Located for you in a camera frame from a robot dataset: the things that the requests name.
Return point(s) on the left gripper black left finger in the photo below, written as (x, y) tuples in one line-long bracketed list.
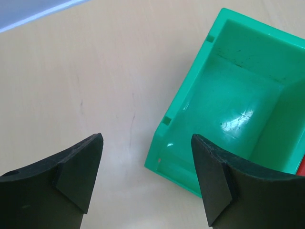
[(53, 193)]

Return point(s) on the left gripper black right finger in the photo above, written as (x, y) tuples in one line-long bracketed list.
[(239, 194)]

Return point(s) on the red plastic bin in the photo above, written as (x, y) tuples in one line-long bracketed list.
[(301, 169)]

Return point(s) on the near green plastic bin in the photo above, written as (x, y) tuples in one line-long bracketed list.
[(245, 92)]

